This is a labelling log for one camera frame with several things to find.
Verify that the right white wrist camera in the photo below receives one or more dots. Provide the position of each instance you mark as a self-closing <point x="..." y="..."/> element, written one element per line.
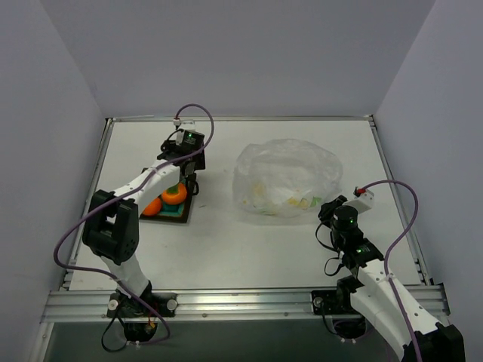
<point x="362" y="201"/>

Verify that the orange fake persimmon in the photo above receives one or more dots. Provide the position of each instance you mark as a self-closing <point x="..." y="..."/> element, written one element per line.
<point x="175" y="195"/>

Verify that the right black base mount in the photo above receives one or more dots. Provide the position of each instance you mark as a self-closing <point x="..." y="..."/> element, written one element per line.
<point x="339" y="319"/>

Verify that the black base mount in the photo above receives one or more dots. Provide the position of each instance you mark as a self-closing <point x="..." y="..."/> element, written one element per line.
<point x="339" y="319"/>
<point x="143" y="319"/>

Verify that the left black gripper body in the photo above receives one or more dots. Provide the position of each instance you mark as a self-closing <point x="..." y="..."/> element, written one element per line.
<point x="191" y="180"/>

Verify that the aluminium front rail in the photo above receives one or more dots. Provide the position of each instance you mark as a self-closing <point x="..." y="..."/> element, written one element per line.
<point x="84" y="306"/>

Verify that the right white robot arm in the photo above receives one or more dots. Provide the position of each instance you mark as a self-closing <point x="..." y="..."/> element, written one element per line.
<point x="373" y="291"/>

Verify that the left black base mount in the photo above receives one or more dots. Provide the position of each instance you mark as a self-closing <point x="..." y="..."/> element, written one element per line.
<point x="143" y="319"/>

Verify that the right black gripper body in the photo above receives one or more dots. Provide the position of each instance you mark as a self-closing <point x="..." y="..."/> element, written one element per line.
<point x="328" y="210"/>

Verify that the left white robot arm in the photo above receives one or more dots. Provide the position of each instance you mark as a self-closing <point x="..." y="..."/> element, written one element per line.
<point x="113" y="232"/>

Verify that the orange fake tangerine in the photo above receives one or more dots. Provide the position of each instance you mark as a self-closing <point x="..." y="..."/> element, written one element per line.
<point x="153" y="208"/>

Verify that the clear plastic bag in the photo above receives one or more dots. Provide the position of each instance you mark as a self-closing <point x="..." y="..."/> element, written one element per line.
<point x="284" y="182"/>

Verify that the dark teal square plate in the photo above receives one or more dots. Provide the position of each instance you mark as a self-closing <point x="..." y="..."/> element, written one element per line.
<point x="177" y="213"/>

